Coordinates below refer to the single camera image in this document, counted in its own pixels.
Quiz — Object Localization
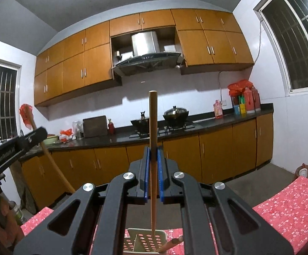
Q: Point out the wooden base cabinets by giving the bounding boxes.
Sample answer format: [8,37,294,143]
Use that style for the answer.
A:
[21,113,274,209]

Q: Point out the dark wooden cutting board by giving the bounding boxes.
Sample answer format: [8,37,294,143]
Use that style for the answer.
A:
[83,115,109,139]

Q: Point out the wooden chopstick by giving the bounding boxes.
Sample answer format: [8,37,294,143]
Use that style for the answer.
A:
[158,236,183,253]
[29,113,76,194]
[149,90,159,238]

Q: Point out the red hanging plastic bag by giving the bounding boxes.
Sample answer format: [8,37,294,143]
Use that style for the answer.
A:
[19,103,34,126]

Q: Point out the black wok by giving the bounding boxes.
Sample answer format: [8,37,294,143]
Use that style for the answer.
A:
[131,111,152,135]

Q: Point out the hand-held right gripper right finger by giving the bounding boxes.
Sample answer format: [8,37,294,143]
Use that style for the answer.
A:
[156,147,294,255]

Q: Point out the pink bottle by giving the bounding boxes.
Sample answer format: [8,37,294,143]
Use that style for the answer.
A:
[214,99,223,119]

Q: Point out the beige perforated chopstick holder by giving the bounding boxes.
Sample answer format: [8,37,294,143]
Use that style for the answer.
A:
[123,227,167,255]

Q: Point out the red floral tablecloth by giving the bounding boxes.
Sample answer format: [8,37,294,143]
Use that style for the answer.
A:
[20,177,308,255]

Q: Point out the green bowl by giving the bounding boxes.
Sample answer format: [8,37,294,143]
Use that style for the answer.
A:
[44,134,59,145]

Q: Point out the gas stove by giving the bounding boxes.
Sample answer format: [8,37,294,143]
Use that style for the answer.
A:
[129,122,202,139]

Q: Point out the white wall cable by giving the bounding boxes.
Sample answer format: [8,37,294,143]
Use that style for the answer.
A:
[218,18,263,102]

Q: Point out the black countertop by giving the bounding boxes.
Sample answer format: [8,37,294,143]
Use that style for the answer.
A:
[18,103,274,162]

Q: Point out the steel range hood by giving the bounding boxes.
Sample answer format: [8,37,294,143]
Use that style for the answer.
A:
[112,31,185,76]

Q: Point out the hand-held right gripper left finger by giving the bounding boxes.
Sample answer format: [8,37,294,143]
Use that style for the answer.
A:
[13,146,151,255]

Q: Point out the red jug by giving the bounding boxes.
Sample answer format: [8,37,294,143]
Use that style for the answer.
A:
[252,86,261,111]
[243,87,255,112]

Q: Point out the black pot with lid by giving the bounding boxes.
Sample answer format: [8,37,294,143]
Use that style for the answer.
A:
[163,106,190,126]

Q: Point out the green bottle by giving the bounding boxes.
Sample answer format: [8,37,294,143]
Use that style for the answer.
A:
[9,200,27,225]

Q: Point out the clear plastic bag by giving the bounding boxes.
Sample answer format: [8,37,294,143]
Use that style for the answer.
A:
[72,120,85,140]

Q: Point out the red and white plastic bag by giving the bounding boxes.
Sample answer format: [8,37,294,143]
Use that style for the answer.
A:
[59,129,76,142]

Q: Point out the wooden wall cabinets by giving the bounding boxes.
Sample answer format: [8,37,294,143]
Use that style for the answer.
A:
[34,8,255,107]

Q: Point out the red crumpled plastic bag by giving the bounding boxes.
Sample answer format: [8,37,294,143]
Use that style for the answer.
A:
[228,80,253,96]

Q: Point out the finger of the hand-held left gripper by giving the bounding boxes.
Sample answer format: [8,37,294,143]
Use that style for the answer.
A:
[16,127,48,152]

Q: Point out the large barred window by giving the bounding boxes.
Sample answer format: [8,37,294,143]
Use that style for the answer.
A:
[253,0,308,93]

